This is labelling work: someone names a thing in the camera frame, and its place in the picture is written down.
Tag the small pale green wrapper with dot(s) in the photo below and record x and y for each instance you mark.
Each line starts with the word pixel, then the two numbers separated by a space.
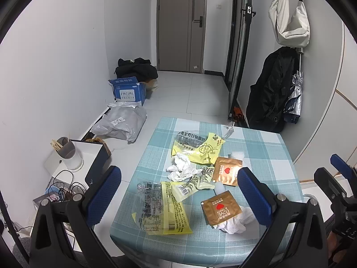
pixel 181 191

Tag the long yellow clear wrapper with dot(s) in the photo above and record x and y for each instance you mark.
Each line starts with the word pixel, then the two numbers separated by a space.
pixel 157 212

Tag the black clothes pile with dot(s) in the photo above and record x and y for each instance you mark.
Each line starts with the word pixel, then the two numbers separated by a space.
pixel 139 68

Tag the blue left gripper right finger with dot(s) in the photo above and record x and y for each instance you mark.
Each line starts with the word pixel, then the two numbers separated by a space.
pixel 257 194

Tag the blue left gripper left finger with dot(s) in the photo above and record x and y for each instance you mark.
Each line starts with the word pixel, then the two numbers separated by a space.
pixel 100 194

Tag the black jacket hanging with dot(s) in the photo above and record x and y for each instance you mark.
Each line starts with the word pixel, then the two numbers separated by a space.
pixel 268 96

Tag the teal plaid tablecloth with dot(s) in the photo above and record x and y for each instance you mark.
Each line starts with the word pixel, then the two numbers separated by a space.
pixel 265 154

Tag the black framed glass door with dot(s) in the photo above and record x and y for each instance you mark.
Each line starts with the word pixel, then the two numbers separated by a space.
pixel 242 14

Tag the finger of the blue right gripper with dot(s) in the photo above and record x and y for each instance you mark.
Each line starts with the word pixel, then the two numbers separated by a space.
pixel 342 167

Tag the white tissue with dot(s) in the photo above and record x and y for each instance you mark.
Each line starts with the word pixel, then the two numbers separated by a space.
pixel 181 169
pixel 238 223

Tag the white shoulder bag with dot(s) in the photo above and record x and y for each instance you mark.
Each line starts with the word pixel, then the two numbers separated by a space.
pixel 290 30

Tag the yellow snack wrapper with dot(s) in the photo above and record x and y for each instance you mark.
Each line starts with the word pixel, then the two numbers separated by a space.
pixel 202 150

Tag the silver folded umbrella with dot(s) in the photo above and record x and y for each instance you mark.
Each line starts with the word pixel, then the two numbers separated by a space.
pixel 293 106

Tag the white navy box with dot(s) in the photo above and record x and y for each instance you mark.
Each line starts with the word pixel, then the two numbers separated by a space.
pixel 94 156

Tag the grey cup with sticks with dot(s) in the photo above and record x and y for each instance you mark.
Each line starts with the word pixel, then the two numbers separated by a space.
pixel 68 153

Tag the clear plastic wrapper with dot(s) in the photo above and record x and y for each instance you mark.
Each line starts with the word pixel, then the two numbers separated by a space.
pixel 228 130

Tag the grey courier bag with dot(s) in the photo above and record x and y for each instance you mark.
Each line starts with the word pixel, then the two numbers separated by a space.
pixel 124 121

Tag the blue cardboard box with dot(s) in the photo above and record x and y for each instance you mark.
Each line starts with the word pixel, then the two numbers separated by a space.
pixel 128 89

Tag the brown heart sachet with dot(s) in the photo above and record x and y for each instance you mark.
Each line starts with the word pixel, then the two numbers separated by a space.
pixel 220 208
pixel 226 171

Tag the grey door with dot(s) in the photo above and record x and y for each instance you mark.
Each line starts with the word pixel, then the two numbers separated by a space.
pixel 181 26

